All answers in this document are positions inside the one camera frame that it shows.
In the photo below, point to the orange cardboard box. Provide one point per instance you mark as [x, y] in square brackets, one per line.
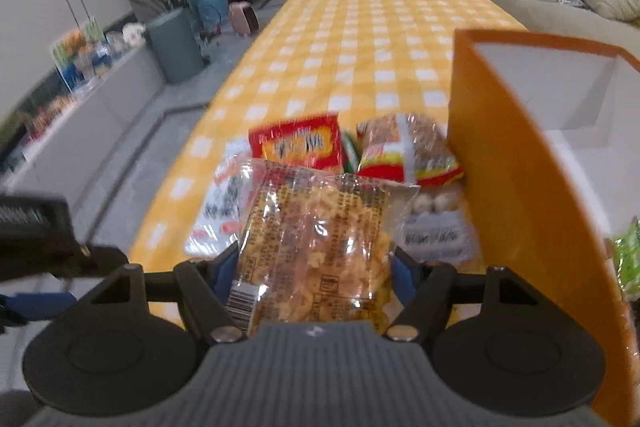
[547, 130]

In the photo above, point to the white TV cabinet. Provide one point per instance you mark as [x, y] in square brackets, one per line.
[75, 147]

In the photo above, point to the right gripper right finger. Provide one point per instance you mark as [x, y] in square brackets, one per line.
[424, 292]

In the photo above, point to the pink small heater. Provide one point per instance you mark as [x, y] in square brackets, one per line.
[243, 18]

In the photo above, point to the blue water bottle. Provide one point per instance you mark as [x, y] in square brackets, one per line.
[212, 14]

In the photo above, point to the clear fried snack bag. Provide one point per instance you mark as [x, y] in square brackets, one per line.
[316, 247]

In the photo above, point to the peanut snack bag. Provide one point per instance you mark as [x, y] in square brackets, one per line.
[406, 148]

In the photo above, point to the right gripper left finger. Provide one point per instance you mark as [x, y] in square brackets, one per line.
[203, 289]

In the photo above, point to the grey trash bin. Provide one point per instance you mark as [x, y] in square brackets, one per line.
[175, 47]

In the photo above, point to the yellow checkered tablecloth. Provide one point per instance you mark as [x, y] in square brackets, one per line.
[358, 59]

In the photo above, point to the white balls snack packet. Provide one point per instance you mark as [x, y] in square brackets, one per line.
[438, 228]

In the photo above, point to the red snack bag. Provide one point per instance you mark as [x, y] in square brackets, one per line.
[313, 142]

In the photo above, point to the beige sofa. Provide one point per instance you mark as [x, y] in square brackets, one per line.
[572, 18]

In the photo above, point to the green snack bag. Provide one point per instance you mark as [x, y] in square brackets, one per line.
[627, 261]

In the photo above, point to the picture frame with flowers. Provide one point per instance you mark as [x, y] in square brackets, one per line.
[82, 54]

